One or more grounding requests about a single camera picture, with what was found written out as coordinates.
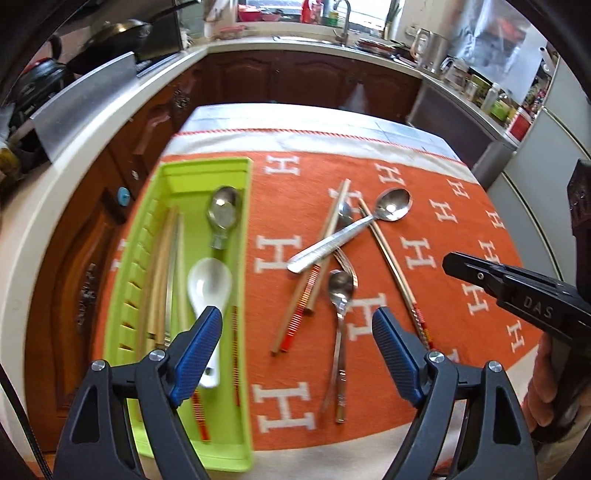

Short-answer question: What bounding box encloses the grey refrigerator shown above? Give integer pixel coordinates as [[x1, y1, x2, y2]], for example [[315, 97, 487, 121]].
[[482, 53, 591, 287]]

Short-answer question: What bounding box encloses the green label bottle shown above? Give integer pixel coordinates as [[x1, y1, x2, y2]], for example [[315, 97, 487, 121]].
[[489, 90, 515, 123]]

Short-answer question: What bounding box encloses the large steel spoon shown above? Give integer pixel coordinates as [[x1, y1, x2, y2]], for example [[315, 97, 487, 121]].
[[286, 187, 413, 274]]

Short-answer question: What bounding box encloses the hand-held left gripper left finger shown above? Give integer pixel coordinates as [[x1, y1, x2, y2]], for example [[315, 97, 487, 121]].
[[54, 305, 223, 480]]

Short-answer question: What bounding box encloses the pale blue table cover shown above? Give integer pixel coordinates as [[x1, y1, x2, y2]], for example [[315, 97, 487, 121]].
[[178, 104, 467, 162]]

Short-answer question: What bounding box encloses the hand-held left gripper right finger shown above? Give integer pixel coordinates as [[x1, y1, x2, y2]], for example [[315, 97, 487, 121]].
[[370, 306, 540, 480]]

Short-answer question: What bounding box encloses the grey steel appliance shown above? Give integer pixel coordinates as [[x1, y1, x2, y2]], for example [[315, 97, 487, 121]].
[[406, 83, 518, 188]]

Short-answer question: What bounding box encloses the black wok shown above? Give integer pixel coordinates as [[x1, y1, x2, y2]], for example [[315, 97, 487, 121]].
[[69, 0, 199, 75]]

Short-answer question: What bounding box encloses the steel electric kettle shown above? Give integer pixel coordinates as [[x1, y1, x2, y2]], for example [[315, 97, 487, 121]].
[[411, 28, 451, 77]]

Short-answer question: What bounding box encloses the small steel spoon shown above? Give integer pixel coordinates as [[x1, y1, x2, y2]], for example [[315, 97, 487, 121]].
[[328, 270, 358, 424]]

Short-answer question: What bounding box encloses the kitchen window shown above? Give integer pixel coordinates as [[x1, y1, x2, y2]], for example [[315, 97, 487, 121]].
[[235, 0, 402, 24]]

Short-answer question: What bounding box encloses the white ceramic spoon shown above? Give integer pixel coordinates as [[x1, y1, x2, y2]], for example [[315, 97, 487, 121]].
[[187, 257, 233, 389]]

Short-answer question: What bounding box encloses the person's right hand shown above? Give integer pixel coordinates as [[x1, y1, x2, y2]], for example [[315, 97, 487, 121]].
[[523, 331, 563, 429]]

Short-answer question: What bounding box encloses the steel kitchen faucet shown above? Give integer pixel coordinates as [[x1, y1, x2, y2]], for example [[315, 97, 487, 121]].
[[332, 0, 352, 47]]

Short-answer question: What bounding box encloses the black cable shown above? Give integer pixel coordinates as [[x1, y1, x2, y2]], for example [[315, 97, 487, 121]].
[[0, 369, 51, 480]]

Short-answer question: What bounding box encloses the clear hanging plastic bag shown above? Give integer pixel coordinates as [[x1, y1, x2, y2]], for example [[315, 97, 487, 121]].
[[346, 85, 370, 112]]

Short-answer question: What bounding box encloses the steel fork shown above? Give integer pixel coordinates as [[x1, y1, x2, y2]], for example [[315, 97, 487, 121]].
[[318, 200, 360, 414]]

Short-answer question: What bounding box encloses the black pressure cooker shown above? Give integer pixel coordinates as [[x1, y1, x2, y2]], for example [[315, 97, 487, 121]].
[[9, 34, 70, 116]]

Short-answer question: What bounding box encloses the short-handled steel soup spoon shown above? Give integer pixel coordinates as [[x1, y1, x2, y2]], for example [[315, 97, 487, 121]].
[[205, 186, 243, 251]]

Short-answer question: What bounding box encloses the glass jar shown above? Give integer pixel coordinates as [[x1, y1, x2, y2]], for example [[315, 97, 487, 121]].
[[443, 58, 472, 90]]

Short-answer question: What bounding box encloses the large clear wall bag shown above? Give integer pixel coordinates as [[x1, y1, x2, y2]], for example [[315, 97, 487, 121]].
[[466, 0, 550, 88]]

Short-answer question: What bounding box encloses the orange patterned blanket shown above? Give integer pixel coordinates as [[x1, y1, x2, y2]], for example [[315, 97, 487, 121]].
[[90, 128, 546, 480]]

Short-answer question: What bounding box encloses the steel splash guard panel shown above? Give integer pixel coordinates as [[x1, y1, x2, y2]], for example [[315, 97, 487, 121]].
[[30, 52, 139, 162]]

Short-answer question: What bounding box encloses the green plastic utensil tray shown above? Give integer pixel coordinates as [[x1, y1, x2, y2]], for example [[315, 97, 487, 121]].
[[102, 157, 256, 477]]

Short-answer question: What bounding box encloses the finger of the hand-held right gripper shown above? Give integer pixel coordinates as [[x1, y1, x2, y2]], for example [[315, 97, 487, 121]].
[[441, 251, 509, 302], [567, 158, 591, 278]]

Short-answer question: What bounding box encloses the white kitchen countertop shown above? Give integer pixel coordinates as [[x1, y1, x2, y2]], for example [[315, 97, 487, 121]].
[[0, 34, 518, 370]]

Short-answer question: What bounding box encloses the red container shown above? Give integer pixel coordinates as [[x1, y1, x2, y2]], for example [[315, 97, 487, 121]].
[[505, 108, 534, 141]]

